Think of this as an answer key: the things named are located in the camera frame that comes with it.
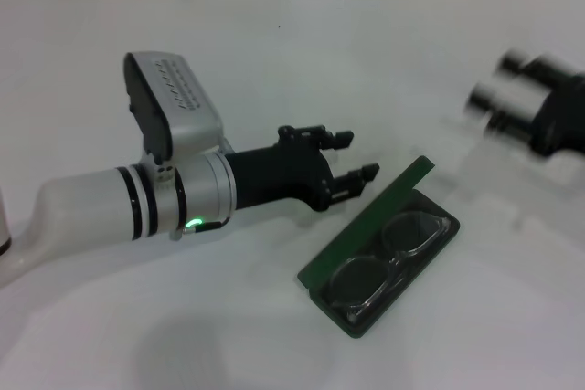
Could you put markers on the green glasses case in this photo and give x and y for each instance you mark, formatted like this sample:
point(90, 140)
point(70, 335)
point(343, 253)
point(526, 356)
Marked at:
point(365, 225)

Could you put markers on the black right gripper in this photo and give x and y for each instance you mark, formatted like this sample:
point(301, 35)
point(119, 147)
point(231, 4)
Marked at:
point(566, 116)

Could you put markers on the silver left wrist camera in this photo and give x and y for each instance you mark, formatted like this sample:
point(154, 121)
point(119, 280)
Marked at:
point(183, 102)

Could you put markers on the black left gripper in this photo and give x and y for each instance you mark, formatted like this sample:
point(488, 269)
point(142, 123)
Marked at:
point(283, 175)

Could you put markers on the clear white glasses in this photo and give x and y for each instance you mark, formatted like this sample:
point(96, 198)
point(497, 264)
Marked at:
point(395, 263)

